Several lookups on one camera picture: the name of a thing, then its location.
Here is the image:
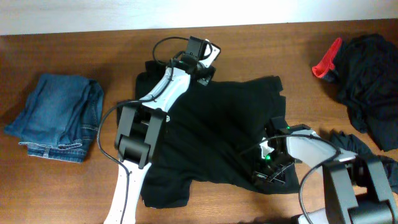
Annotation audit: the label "black t-shirt with logo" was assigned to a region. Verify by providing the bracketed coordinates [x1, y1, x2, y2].
[141, 76, 299, 208]

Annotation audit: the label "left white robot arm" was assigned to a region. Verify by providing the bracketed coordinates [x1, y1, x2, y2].
[104, 36, 221, 224]

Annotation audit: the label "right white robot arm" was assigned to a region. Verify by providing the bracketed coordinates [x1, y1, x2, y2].
[249, 116, 397, 224]

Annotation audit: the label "crumpled dark green-black cloth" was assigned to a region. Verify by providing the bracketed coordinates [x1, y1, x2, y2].
[330, 131, 397, 194]

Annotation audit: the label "black garment with red trim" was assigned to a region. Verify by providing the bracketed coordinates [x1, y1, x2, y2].
[312, 34, 397, 151]

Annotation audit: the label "folded blue denim jeans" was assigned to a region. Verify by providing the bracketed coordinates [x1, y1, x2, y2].
[4, 73, 104, 163]

